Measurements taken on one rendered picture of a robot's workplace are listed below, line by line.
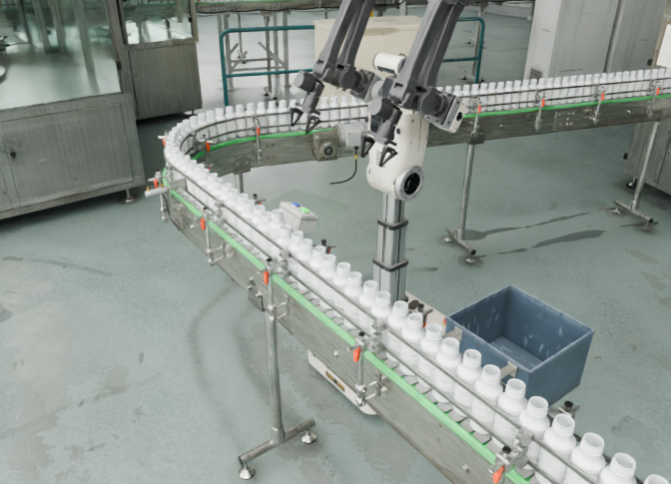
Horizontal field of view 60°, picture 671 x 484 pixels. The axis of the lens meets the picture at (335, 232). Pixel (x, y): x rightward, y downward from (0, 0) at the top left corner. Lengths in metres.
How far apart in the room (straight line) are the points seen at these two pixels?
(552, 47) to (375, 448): 5.68
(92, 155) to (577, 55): 5.53
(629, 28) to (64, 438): 7.23
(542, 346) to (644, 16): 6.53
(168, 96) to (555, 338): 5.63
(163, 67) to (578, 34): 4.76
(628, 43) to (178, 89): 5.40
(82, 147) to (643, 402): 3.96
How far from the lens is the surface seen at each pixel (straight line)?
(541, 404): 1.29
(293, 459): 2.65
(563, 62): 7.59
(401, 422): 1.59
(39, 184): 4.73
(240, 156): 3.20
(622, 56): 8.15
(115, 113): 4.72
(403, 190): 2.41
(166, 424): 2.87
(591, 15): 7.68
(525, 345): 2.09
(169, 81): 6.90
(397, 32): 5.84
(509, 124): 3.85
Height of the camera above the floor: 2.01
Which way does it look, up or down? 28 degrees down
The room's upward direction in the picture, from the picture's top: straight up
